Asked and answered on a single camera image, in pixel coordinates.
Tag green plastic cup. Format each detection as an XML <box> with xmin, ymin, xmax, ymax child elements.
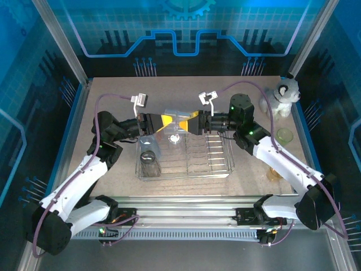
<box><xmin>276</xmin><ymin>128</ymin><xmax>294</xmax><ymax>146</ymax></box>

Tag smoke grey plastic cup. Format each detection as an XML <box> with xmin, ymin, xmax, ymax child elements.
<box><xmin>139</xmin><ymin>150</ymin><xmax>162</xmax><ymax>178</ymax></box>

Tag aluminium frame rail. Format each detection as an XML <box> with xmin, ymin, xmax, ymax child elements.
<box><xmin>36</xmin><ymin>196</ymin><xmax>338</xmax><ymax>226</ymax></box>

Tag black connector block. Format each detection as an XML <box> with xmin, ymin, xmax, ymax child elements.
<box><xmin>97</xmin><ymin>224</ymin><xmax>120</xmax><ymax>247</ymax></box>
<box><xmin>257</xmin><ymin>228</ymin><xmax>276</xmax><ymax>246</ymax></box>

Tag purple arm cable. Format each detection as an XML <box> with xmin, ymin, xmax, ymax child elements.
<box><xmin>32</xmin><ymin>94</ymin><xmax>142</xmax><ymax>259</ymax></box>
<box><xmin>217</xmin><ymin>81</ymin><xmax>350</xmax><ymax>246</ymax></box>

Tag aluminium side rail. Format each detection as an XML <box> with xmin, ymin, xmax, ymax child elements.
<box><xmin>16</xmin><ymin>80</ymin><xmax>94</xmax><ymax>271</ymax></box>

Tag amber plastic cup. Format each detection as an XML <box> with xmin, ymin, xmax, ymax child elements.
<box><xmin>266</xmin><ymin>166</ymin><xmax>284</xmax><ymax>181</ymax></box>

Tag metal wire dish rack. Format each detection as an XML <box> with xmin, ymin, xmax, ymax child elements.
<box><xmin>135</xmin><ymin>124</ymin><xmax>237</xmax><ymax>182</ymax></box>

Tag aluminium frame post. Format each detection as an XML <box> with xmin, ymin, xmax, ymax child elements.
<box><xmin>288</xmin><ymin>0</ymin><xmax>341</xmax><ymax>81</ymax></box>
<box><xmin>31</xmin><ymin>0</ymin><xmax>93</xmax><ymax>85</ymax></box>

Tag grey white plush dog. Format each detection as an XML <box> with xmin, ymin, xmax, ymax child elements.
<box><xmin>258</xmin><ymin>72</ymin><xmax>301</xmax><ymax>121</ymax></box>

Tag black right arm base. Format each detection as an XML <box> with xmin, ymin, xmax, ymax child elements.
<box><xmin>236</xmin><ymin>207</ymin><xmax>285</xmax><ymax>227</ymax></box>

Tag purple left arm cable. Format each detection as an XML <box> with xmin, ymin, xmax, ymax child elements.
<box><xmin>32</xmin><ymin>94</ymin><xmax>142</xmax><ymax>259</ymax></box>

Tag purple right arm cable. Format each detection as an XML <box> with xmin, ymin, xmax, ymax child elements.
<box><xmin>217</xmin><ymin>81</ymin><xmax>350</xmax><ymax>246</ymax></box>

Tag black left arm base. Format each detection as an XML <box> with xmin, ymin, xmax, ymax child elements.
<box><xmin>112</xmin><ymin>207</ymin><xmax>138</xmax><ymax>226</ymax></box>

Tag slotted grey cable duct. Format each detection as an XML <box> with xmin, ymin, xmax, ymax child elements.
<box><xmin>45</xmin><ymin>228</ymin><xmax>262</xmax><ymax>241</ymax></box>

